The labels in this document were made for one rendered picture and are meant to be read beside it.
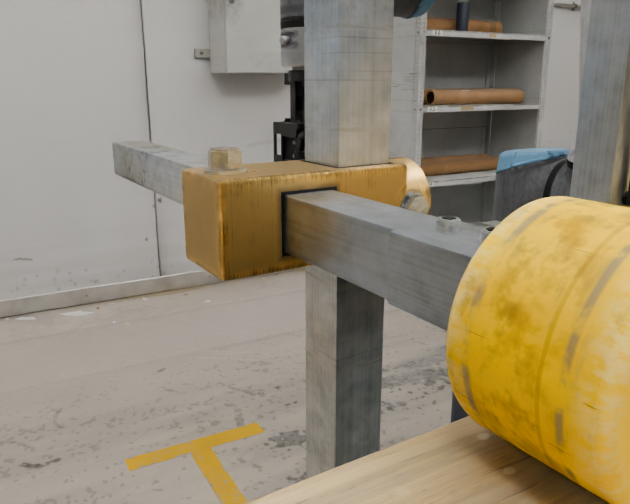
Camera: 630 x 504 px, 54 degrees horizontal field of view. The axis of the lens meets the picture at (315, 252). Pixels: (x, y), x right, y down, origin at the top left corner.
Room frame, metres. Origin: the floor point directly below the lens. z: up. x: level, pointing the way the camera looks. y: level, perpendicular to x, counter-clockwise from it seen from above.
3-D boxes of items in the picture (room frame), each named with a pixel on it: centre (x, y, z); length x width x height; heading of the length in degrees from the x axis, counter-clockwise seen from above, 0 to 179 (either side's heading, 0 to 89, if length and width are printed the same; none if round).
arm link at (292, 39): (0.77, 0.00, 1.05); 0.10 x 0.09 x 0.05; 122
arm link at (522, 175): (1.36, -0.49, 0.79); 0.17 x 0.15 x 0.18; 38
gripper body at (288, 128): (0.78, 0.00, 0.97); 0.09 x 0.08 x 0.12; 32
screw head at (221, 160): (0.31, 0.05, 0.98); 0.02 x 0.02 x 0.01
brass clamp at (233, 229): (0.34, 0.00, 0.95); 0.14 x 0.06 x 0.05; 122
